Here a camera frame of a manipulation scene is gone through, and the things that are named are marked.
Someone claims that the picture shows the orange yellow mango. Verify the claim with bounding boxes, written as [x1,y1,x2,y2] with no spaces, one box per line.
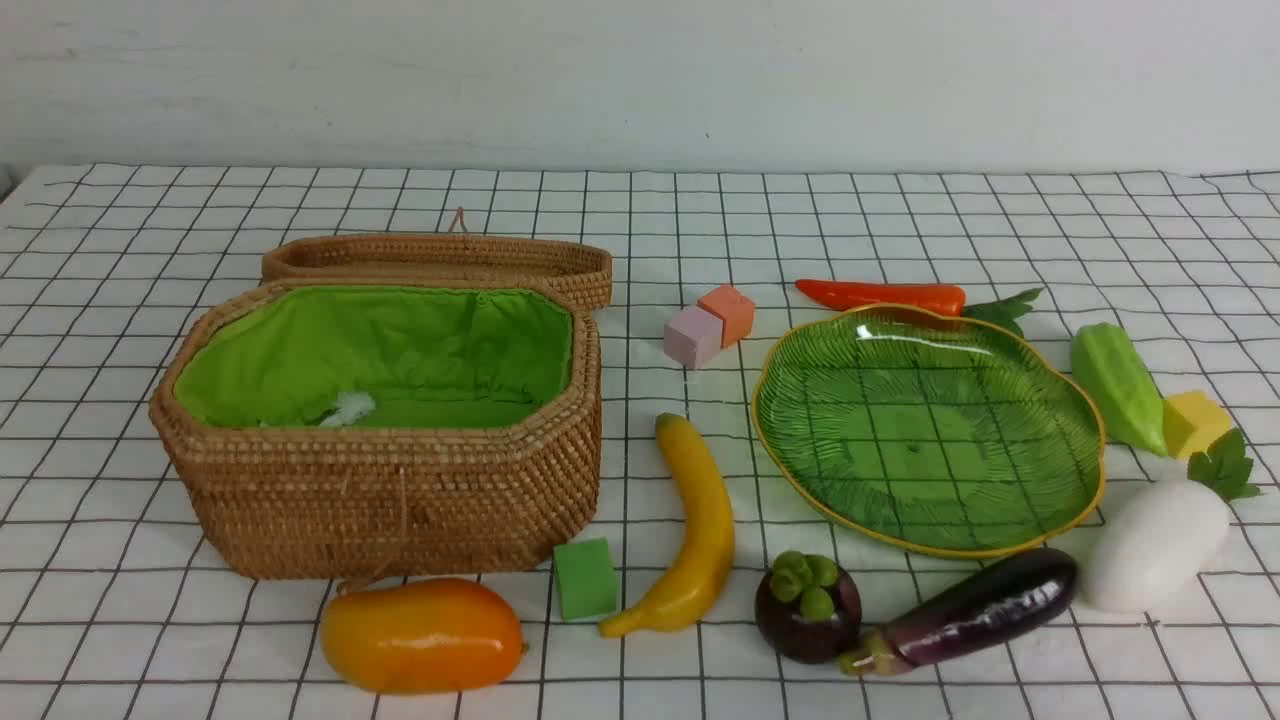
[319,577,527,696]

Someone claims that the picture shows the light green bitter gourd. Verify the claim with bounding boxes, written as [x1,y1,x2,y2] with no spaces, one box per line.
[1070,323,1169,457]

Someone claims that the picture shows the purple eggplant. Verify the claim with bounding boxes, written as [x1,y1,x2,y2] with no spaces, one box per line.
[836,547,1080,676]

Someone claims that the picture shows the green leaf-shaped glass plate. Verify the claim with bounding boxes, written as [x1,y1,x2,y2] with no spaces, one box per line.
[751,304,1106,559]

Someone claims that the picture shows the woven rattan basket lid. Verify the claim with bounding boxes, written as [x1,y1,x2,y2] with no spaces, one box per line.
[261,229,613,310]

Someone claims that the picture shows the green foam cube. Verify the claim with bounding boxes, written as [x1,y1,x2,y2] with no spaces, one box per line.
[553,538,620,623]

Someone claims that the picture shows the white radish with leaves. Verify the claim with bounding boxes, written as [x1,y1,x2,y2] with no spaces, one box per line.
[1082,428,1261,614]

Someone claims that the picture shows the pink foam cube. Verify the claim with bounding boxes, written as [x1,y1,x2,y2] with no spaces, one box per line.
[663,305,724,369]

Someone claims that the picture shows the orange carrot with leaves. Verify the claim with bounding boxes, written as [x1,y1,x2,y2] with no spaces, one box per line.
[794,279,1043,337]

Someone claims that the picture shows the woven rattan basket green lining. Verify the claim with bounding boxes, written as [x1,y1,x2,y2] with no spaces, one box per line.
[148,278,602,580]

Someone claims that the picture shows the dark purple mangosteen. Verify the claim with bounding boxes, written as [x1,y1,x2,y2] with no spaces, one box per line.
[754,550,861,664]

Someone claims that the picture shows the yellow foam cube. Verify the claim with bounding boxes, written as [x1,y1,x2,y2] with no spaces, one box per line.
[1164,389,1234,460]

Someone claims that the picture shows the yellow banana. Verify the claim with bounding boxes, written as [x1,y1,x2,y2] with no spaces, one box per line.
[596,413,736,638]

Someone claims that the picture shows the orange foam cube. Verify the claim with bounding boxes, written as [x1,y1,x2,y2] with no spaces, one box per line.
[698,284,756,348]

